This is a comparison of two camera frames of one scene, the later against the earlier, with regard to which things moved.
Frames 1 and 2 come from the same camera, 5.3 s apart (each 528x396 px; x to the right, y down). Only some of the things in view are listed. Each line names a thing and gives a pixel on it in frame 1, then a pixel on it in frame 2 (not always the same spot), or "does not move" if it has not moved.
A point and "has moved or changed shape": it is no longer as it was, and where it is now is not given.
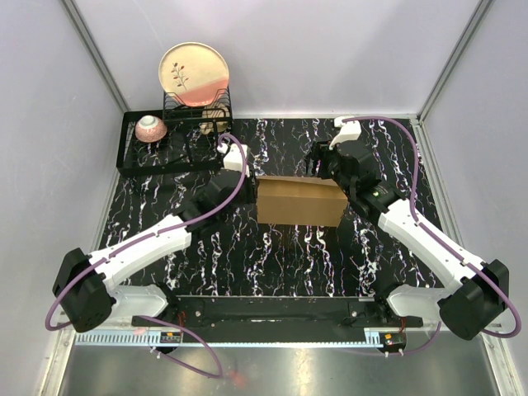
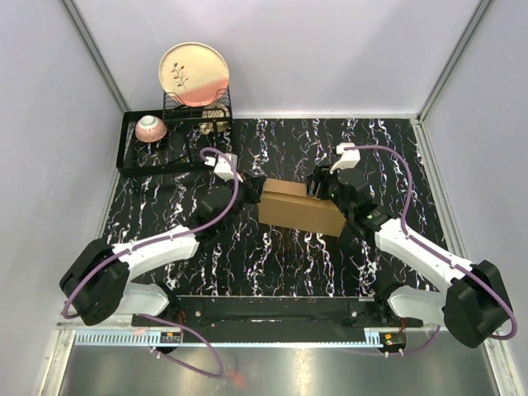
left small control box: (170, 337) does not move
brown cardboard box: (299, 200) has moved or changed shape
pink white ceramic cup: (150, 129) does not move
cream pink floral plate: (195, 73) does not move
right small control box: (391, 341) does not move
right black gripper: (320, 151) -> (320, 174)
